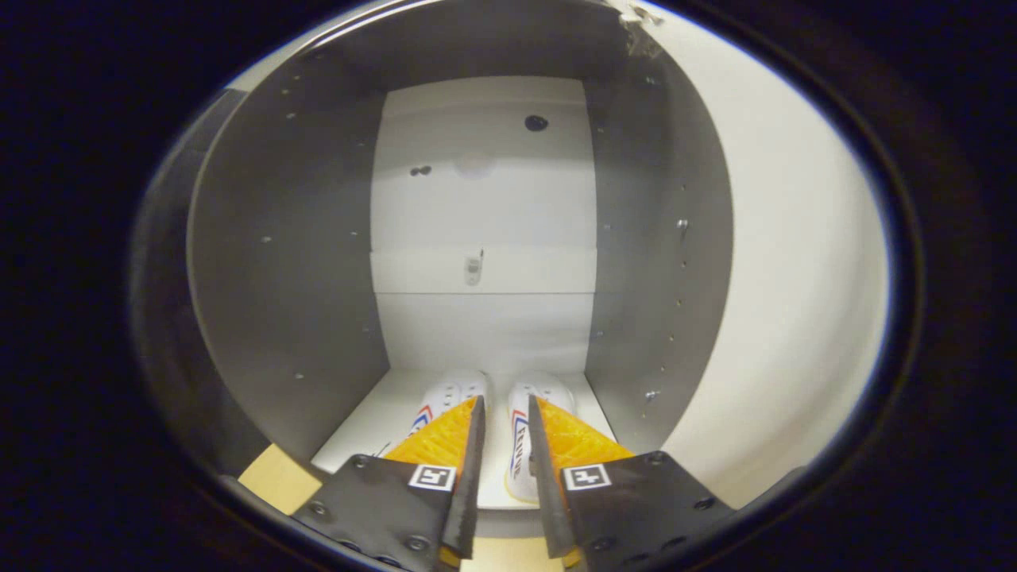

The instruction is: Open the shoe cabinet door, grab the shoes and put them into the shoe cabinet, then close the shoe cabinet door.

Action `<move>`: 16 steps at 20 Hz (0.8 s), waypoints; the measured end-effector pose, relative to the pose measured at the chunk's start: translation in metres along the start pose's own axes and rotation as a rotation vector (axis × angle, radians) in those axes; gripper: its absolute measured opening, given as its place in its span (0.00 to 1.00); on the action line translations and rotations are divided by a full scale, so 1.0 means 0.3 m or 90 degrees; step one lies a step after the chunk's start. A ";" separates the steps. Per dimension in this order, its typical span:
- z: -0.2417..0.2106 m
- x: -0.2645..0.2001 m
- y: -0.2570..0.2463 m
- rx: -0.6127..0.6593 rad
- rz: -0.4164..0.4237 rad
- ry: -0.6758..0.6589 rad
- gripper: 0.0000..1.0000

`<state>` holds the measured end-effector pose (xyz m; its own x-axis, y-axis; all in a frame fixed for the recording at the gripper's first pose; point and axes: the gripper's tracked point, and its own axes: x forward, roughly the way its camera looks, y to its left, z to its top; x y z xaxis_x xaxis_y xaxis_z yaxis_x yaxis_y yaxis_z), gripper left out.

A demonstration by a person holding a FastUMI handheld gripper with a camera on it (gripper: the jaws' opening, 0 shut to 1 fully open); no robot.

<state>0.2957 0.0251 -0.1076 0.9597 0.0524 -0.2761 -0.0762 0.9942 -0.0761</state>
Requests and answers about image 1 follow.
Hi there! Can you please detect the black backdrop cloth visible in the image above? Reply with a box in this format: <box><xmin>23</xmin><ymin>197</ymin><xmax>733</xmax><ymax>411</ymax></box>
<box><xmin>130</xmin><ymin>87</ymin><xmax>271</xmax><ymax>479</ymax></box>

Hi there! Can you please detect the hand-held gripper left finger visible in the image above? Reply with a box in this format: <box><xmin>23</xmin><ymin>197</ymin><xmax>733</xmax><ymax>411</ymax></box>
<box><xmin>291</xmin><ymin>395</ymin><xmax>488</xmax><ymax>571</ymax></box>

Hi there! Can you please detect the metal door hinge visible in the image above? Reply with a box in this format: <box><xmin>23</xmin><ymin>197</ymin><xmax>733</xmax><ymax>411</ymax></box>
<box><xmin>620</xmin><ymin>4</ymin><xmax>665</xmax><ymax>34</ymax></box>

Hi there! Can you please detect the grey shoe cabinet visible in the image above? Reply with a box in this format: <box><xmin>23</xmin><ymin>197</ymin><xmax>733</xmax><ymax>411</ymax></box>
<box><xmin>187</xmin><ymin>0</ymin><xmax>736</xmax><ymax>517</ymax></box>

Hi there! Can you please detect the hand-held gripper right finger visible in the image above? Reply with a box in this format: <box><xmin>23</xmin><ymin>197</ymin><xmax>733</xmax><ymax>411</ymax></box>
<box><xmin>527</xmin><ymin>394</ymin><xmax>738</xmax><ymax>572</ymax></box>

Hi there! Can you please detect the white striped shoe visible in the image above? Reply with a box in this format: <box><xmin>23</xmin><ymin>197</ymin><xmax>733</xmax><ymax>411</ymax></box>
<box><xmin>506</xmin><ymin>371</ymin><xmax>578</xmax><ymax>504</ymax></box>
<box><xmin>380</xmin><ymin>369</ymin><xmax>491</xmax><ymax>462</ymax></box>

